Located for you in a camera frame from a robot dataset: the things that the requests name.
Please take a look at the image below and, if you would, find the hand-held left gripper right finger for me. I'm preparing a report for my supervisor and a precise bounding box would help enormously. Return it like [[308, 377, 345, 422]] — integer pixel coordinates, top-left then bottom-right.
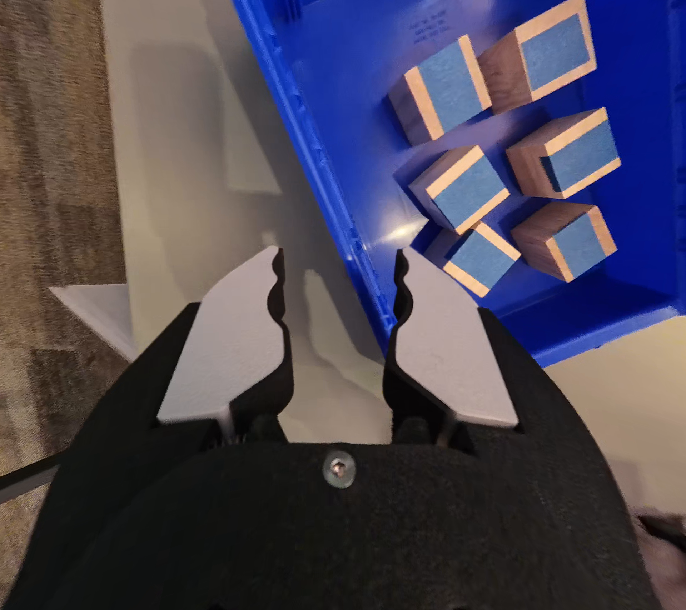
[[383, 247, 520, 447]]

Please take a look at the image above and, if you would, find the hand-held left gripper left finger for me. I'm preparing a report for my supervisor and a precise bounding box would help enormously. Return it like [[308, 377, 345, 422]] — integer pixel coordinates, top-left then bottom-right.
[[155, 246, 295, 442]]

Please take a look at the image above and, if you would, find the wooden cube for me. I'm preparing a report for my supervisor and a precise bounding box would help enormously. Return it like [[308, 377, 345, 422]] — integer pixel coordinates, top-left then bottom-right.
[[423, 220, 522, 298], [408, 144, 511, 236], [387, 34, 493, 147], [505, 106, 622, 200], [477, 0, 598, 115], [510, 203, 618, 283]]

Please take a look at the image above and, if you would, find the blue plastic bin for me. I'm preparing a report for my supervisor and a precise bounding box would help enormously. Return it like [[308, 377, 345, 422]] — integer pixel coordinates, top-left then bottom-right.
[[204, 0, 686, 369]]

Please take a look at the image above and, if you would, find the white table leg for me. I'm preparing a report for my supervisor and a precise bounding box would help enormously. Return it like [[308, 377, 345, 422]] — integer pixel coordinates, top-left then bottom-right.
[[48, 284, 141, 361]]

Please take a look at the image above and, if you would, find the grey metal bracket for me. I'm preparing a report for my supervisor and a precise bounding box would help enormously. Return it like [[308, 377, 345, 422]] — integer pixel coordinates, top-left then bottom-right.
[[0, 462, 61, 504]]

